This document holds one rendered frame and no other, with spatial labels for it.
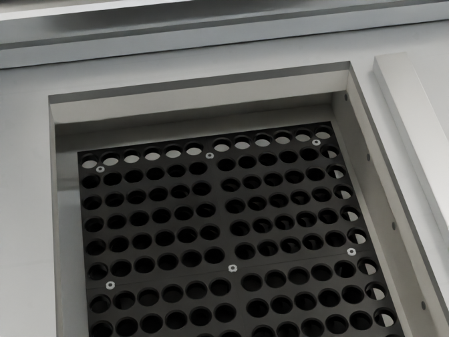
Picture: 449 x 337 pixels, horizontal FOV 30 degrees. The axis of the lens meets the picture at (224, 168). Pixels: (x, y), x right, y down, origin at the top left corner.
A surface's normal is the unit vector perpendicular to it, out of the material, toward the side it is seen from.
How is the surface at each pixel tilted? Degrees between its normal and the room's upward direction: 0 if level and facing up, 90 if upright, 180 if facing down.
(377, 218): 90
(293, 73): 90
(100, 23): 90
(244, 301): 0
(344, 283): 0
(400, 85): 0
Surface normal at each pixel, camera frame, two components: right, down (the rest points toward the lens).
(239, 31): 0.16, 0.74
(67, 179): 0.00, -0.66
